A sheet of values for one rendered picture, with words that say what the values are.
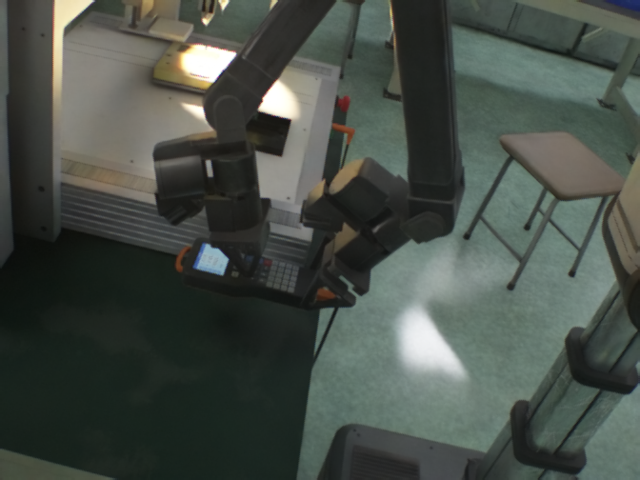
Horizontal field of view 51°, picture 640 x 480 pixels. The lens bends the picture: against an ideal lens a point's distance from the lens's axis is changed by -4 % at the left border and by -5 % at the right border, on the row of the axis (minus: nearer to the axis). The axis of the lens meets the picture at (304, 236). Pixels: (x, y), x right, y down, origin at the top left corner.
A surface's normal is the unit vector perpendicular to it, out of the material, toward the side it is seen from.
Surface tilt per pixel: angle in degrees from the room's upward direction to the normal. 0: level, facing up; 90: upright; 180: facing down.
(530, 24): 90
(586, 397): 90
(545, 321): 0
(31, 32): 90
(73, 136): 0
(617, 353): 90
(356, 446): 0
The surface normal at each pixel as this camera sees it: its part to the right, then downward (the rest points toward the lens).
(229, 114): 0.17, 0.29
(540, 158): 0.09, -0.75
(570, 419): -0.14, 0.59
